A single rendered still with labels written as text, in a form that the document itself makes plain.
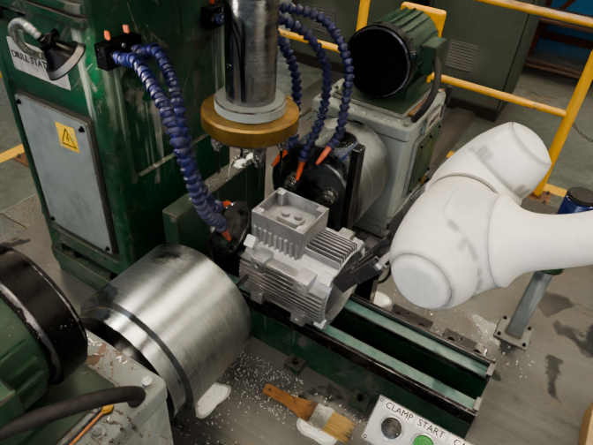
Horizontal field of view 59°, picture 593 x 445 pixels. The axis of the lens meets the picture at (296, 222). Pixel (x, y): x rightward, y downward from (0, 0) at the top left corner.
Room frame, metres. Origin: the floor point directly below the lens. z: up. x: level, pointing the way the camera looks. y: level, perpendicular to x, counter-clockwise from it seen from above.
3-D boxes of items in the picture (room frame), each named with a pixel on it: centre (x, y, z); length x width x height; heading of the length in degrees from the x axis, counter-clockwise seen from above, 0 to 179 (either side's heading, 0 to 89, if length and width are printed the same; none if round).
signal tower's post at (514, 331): (0.85, -0.55, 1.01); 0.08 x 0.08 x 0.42; 61
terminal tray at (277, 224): (0.82, 0.01, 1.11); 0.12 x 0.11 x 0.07; 60
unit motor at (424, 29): (1.39, -0.27, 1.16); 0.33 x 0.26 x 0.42; 151
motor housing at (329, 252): (0.80, -0.02, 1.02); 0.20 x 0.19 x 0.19; 60
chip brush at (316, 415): (0.59, -0.05, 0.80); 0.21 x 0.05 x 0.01; 64
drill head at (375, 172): (1.13, -0.09, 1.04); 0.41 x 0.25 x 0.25; 151
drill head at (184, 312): (0.53, 0.24, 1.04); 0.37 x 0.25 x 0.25; 151
